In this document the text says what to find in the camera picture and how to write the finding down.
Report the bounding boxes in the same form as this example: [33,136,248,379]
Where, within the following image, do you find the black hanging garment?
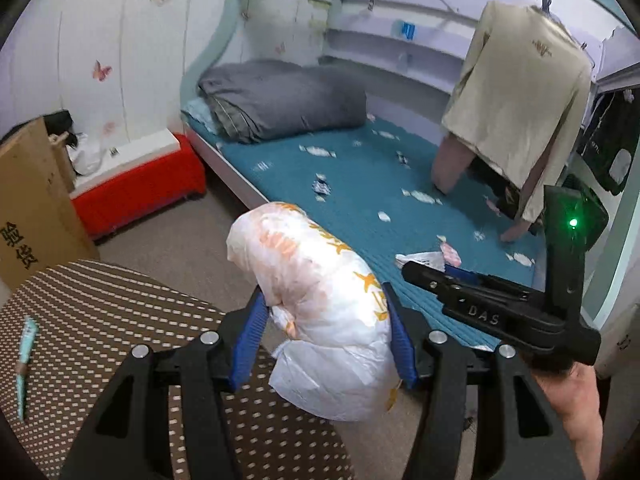
[576,89,640,197]
[469,159,527,222]

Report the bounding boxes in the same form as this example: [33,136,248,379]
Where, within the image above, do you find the cardboard box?
[0,116,101,292]

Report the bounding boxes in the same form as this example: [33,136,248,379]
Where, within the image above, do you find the teal tube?
[15,316,40,421]

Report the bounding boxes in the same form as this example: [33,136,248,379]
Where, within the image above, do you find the white orange-printed plastic bag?
[226,201,404,423]

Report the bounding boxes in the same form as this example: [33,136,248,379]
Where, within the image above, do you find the beige hanging shirt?
[441,0,593,223]

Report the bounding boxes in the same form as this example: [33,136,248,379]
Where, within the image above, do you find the pink hanging pants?
[430,129,531,244]

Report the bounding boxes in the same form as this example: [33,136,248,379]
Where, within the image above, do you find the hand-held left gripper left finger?
[60,286,269,480]

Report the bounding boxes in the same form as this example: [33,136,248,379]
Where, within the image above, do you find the person's right forearm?
[530,360,604,480]

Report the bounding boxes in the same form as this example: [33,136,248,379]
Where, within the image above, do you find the white wall shelf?
[321,24,467,97]

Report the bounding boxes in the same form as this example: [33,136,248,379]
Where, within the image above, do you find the red storage bench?
[70,129,209,242]

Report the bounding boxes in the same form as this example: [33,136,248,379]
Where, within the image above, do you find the teal quilted bed sheet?
[182,110,548,353]

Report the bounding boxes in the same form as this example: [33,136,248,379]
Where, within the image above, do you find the white cabinet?
[584,240,640,382]

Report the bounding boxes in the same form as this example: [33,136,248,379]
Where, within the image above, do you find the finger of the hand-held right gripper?
[401,259,549,349]
[444,265,547,307]

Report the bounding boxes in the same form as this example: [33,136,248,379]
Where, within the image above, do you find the brown dotted tablecloth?
[0,259,357,480]

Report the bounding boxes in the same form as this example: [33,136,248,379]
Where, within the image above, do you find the grey folded duvet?
[198,58,368,144]

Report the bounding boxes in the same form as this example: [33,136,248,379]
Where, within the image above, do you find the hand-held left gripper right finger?
[381,284,587,480]

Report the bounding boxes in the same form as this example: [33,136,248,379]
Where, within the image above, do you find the pale green bed frame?
[179,0,551,356]

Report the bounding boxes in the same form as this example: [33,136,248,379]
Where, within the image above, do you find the light blue pillow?
[182,97,222,137]

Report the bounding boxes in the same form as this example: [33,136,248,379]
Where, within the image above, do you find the white printed paper scrap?
[395,251,447,274]

